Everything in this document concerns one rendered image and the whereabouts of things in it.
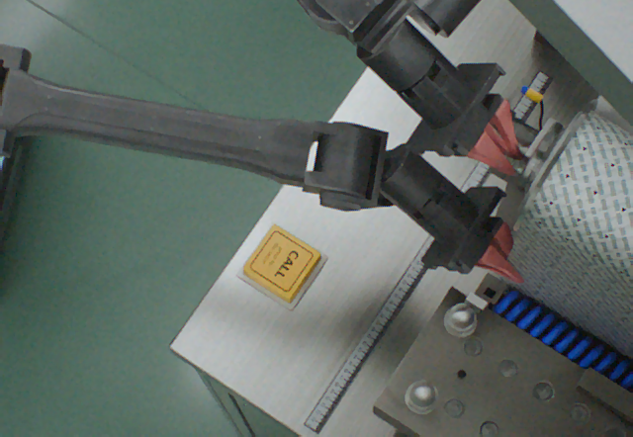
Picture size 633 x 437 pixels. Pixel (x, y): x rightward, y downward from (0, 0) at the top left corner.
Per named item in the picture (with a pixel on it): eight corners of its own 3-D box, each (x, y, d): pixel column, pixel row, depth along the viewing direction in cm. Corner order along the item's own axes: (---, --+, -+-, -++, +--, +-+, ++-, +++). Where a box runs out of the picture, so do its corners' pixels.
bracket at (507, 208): (488, 192, 160) (517, 98, 131) (532, 218, 159) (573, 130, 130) (467, 223, 159) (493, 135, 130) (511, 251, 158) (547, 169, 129)
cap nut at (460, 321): (454, 299, 143) (458, 289, 139) (483, 316, 142) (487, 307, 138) (437, 326, 142) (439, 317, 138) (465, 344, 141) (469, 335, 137)
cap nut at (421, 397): (416, 375, 140) (418, 367, 136) (445, 393, 140) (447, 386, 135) (398, 402, 139) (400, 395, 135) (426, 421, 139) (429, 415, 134)
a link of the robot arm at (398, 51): (340, 44, 120) (362, 57, 115) (389, -12, 120) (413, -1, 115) (389, 90, 123) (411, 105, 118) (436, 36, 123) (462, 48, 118)
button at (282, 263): (275, 228, 160) (274, 222, 157) (321, 258, 158) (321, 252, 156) (242, 274, 158) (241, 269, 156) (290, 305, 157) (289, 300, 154)
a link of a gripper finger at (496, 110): (472, 198, 129) (411, 140, 125) (508, 140, 130) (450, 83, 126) (514, 204, 123) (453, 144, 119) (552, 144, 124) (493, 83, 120)
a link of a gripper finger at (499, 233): (485, 310, 142) (424, 260, 139) (518, 258, 143) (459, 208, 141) (517, 315, 136) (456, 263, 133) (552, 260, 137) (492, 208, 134)
